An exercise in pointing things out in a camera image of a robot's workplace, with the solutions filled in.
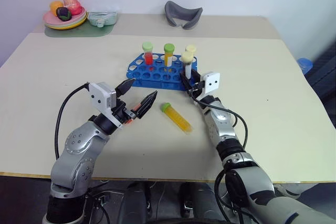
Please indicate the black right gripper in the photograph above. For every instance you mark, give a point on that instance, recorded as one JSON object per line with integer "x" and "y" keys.
{"x": 198, "y": 87}

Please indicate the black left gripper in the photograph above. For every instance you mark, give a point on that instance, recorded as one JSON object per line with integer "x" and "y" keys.
{"x": 123, "y": 111}

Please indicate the cream-capped white test tube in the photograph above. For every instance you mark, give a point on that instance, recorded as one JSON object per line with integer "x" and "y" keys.
{"x": 187, "y": 60}

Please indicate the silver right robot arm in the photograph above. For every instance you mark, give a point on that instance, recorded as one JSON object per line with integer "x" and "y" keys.
{"x": 246, "y": 179}

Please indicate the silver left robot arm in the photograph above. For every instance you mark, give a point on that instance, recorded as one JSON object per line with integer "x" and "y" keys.
{"x": 78, "y": 153}

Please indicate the blue test tube rack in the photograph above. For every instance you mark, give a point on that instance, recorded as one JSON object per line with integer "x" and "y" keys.
{"x": 157, "y": 77}

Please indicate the orange green-capped labelled test tube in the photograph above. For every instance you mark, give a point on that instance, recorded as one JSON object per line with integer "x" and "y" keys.
{"x": 169, "y": 56}

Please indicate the yellow green-capped test tube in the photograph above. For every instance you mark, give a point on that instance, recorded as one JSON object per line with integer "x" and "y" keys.
{"x": 177, "y": 117}

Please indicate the red green-capped test tube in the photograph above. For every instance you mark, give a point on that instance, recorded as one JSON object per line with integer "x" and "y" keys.
{"x": 148, "y": 56}

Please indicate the grey curved foam pad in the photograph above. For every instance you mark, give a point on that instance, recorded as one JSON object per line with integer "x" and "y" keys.
{"x": 181, "y": 15}

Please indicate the green table mat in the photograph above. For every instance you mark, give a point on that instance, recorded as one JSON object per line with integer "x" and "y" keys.
{"x": 78, "y": 32}

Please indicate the yellow plate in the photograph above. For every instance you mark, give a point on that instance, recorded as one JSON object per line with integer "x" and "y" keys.
{"x": 76, "y": 25}

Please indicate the green plate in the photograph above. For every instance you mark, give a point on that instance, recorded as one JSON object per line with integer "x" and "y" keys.
{"x": 82, "y": 18}

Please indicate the dark rounded shape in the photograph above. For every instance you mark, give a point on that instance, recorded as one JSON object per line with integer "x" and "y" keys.
{"x": 199, "y": 203}
{"x": 135, "y": 203}

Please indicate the dark purple toy fruit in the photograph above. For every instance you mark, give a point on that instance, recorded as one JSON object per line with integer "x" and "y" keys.
{"x": 63, "y": 14}

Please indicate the pink toy fruit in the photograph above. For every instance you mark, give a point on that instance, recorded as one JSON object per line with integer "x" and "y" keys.
{"x": 72, "y": 5}

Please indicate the blue water bottle cap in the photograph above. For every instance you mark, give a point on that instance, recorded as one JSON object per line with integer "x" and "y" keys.
{"x": 304, "y": 65}

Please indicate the pink plate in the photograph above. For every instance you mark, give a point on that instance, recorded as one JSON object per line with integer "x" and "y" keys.
{"x": 50, "y": 18}

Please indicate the orange toy fruit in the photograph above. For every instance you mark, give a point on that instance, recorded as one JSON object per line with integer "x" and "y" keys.
{"x": 55, "y": 6}

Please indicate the black chair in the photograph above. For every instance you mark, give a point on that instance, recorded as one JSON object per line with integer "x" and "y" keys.
{"x": 324, "y": 82}

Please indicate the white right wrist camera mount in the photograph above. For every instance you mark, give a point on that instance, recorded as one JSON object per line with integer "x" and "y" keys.
{"x": 212, "y": 82}

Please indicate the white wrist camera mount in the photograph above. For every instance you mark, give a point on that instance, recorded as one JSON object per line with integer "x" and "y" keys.
{"x": 99, "y": 96}
{"x": 212, "y": 82}

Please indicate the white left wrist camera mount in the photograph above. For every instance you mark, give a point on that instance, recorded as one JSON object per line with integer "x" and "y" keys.
{"x": 99, "y": 96}

